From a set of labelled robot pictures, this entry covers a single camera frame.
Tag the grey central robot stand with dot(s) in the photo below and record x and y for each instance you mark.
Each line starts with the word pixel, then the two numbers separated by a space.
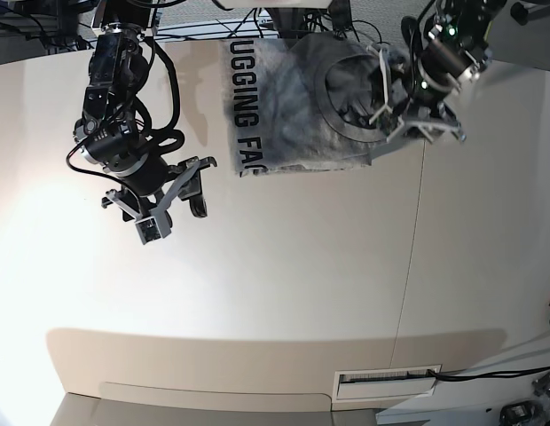
pixel 288 23

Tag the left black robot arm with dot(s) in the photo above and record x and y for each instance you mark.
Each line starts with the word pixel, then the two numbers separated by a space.
pixel 447 50

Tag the grey T-shirt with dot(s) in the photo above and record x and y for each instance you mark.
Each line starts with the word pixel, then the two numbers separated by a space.
pixel 302 107

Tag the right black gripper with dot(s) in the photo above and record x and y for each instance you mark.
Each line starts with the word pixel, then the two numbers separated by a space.
pixel 158 185

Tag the black device bottom right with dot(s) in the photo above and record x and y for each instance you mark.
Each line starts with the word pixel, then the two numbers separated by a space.
pixel 520 414

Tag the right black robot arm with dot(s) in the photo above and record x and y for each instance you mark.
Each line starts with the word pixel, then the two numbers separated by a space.
pixel 116 130

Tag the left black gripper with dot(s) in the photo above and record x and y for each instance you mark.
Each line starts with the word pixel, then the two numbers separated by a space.
pixel 406 98

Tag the white table cable port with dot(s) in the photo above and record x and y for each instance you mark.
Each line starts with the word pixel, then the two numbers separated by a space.
pixel 381 384

